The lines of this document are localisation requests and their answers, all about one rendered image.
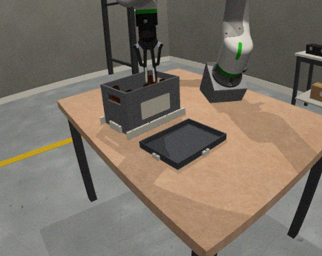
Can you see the grey divided crate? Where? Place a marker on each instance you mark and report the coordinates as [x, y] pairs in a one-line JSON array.
[[143, 104]]

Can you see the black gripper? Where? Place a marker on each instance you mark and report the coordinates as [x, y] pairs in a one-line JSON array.
[[150, 41]]

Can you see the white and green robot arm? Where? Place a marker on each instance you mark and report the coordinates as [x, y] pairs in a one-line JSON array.
[[237, 44]]

